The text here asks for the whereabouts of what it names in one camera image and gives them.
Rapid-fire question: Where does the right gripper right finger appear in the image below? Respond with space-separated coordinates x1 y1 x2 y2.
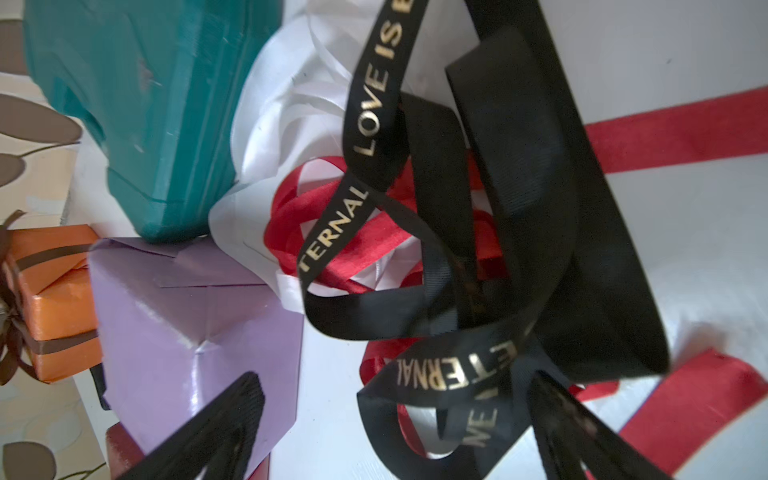
527 371 669 480

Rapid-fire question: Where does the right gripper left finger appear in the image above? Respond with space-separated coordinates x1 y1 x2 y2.
121 372 265 480

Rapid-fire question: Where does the dark red gift box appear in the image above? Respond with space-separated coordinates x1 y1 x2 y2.
106 419 248 479

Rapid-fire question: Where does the red ribbon bow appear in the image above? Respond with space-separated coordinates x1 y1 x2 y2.
264 88 767 474

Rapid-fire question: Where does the purple gift box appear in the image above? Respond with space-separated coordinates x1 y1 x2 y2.
88 237 304 470

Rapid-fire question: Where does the black printed ribbon bow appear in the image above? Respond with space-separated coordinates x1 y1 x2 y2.
297 1 670 479

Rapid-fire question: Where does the brown ribbon bow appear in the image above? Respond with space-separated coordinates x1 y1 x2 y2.
0 209 100 386

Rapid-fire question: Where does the orange gift box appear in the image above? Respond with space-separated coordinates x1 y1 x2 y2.
2 224 103 384

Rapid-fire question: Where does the white ribbon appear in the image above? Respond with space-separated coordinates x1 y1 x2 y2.
208 1 382 313

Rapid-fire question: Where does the green plastic tool case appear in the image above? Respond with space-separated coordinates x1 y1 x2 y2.
23 1 283 243

